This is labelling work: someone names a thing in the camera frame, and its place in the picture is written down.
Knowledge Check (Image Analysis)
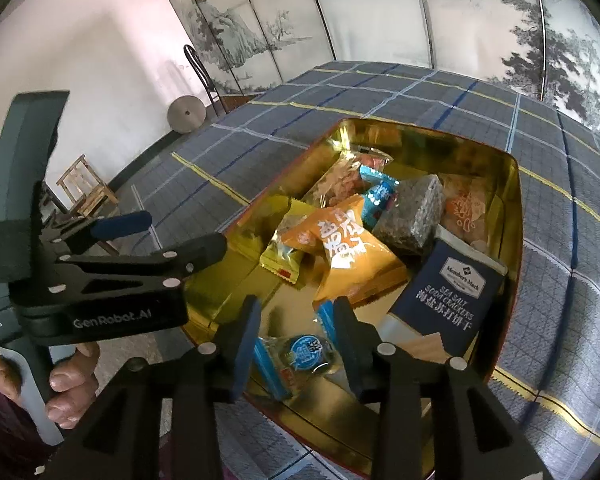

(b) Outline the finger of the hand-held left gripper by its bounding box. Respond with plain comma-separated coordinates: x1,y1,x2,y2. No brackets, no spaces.
44,211,154,257
25,233,230,290

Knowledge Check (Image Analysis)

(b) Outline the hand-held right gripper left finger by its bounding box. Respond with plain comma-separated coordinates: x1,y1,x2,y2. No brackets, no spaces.
40,295,263,480

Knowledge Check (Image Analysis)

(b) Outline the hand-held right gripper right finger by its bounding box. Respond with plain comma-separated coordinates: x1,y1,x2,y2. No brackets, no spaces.
330,296,546,480

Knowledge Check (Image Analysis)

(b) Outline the small blue snack packet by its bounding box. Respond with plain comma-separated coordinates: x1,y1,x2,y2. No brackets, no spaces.
359,165,402,226
252,310,345,402

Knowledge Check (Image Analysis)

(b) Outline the gold rectangular tray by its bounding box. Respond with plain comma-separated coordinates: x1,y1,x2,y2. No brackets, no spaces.
180,117,526,479

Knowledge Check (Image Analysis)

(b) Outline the yellow snack packet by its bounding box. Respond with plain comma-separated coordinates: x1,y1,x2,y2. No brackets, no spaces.
259,199,312,286

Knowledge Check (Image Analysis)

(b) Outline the navy cracker packet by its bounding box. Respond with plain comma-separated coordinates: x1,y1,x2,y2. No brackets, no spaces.
387,232,509,361

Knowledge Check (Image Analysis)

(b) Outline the grey snack packet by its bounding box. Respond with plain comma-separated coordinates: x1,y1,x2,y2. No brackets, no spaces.
371,174,446,257

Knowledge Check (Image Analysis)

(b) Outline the clear orange snack packet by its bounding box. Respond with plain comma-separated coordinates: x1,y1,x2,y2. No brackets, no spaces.
300,147,376,209

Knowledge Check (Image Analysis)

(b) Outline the clear orange-print snack packet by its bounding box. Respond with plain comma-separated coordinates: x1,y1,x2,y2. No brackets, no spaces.
437,172,497,256

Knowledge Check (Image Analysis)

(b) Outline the red snack packet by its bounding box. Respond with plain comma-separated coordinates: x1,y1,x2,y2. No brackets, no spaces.
355,147,395,173

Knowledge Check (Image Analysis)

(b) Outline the person's left forearm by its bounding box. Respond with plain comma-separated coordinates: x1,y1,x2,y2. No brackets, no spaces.
0,382,83,480

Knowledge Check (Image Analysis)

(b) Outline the person's left hand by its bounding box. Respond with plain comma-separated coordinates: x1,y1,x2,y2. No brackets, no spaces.
0,341,102,431

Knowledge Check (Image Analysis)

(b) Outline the light wooden chair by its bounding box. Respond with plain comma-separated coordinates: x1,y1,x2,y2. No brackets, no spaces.
55,154,121,217

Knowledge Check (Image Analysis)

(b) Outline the round grey disc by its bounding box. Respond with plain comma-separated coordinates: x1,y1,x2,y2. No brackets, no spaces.
167,95,207,135

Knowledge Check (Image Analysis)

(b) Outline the black metal chair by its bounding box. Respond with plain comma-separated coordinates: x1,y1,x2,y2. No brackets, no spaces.
182,44,227,117

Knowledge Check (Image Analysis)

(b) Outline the plaid grey tablecloth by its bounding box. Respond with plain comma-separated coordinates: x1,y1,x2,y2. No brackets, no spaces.
115,60,600,480

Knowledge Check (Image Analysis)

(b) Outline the painted folding screen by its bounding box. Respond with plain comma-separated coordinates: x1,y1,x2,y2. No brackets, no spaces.
152,0,600,141

